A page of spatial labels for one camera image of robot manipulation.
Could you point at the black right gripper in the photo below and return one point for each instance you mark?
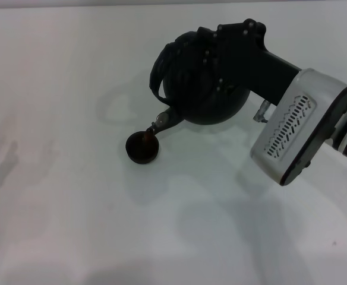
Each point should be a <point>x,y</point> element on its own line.
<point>244,59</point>

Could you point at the black round teapot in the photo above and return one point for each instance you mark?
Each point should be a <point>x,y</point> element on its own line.
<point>197,98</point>

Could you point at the dark small teacup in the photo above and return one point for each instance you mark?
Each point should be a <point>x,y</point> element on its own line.
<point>141,150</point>

